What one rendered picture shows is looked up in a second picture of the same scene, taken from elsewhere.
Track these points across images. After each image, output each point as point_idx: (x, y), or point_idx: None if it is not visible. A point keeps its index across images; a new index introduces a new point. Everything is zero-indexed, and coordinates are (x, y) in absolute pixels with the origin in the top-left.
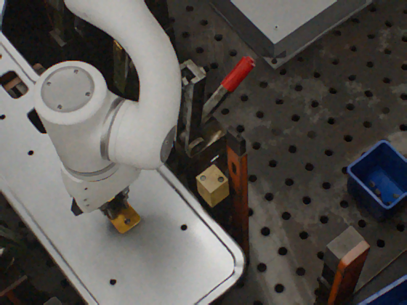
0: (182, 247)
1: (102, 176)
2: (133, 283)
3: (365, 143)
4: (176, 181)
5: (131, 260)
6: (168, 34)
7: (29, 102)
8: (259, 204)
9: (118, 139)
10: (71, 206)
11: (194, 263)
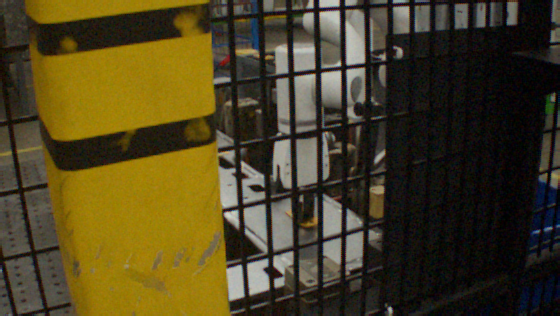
0: (350, 237)
1: (305, 129)
2: (309, 248)
3: None
4: (351, 212)
5: (310, 239)
6: None
7: (250, 181)
8: None
9: (324, 73)
10: (274, 184)
11: (359, 243)
